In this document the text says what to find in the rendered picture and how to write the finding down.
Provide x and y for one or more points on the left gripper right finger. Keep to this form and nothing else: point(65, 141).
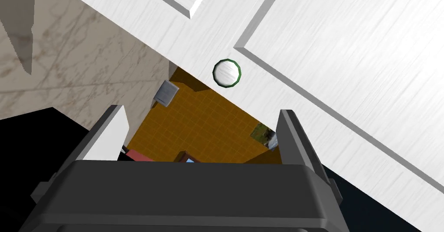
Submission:
point(295, 140)

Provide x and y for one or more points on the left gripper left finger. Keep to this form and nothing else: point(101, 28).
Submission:
point(108, 138)

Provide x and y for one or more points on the white panelled door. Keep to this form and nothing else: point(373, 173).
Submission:
point(312, 58)

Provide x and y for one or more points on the white round door knob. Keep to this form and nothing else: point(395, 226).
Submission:
point(227, 73)

